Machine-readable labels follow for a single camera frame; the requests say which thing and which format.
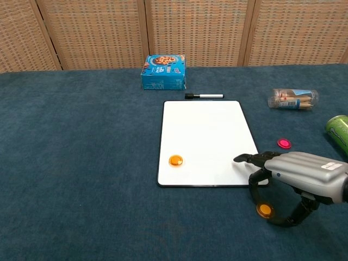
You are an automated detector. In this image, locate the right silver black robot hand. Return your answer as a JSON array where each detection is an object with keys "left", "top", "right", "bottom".
[{"left": 233, "top": 151, "right": 348, "bottom": 228}]

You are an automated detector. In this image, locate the yellow round magnet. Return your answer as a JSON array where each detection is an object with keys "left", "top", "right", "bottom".
[
  {"left": 256, "top": 202, "right": 275, "bottom": 219},
  {"left": 168, "top": 154, "right": 184, "bottom": 167}
]

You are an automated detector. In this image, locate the green can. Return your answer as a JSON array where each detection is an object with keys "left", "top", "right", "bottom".
[{"left": 326, "top": 115, "right": 348, "bottom": 158}]

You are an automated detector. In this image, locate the white magnetic whiteboard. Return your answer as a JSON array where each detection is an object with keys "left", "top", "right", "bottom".
[{"left": 157, "top": 100, "right": 270, "bottom": 188}]

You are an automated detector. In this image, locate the clear jar of sticks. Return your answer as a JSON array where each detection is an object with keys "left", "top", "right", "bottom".
[{"left": 268, "top": 88, "right": 320, "bottom": 111}]

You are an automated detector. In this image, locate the black white marker pen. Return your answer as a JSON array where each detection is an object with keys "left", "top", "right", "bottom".
[{"left": 184, "top": 93, "right": 225, "bottom": 100}]

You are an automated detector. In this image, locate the blue chocolate chip cookie box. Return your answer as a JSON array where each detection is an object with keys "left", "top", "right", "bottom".
[{"left": 140, "top": 54, "right": 188, "bottom": 91}]

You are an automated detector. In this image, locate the teal table cloth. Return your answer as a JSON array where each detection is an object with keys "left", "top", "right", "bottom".
[{"left": 0, "top": 63, "right": 348, "bottom": 261}]

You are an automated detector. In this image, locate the woven wicker folding screen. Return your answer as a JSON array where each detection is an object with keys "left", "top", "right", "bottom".
[{"left": 0, "top": 0, "right": 348, "bottom": 74}]

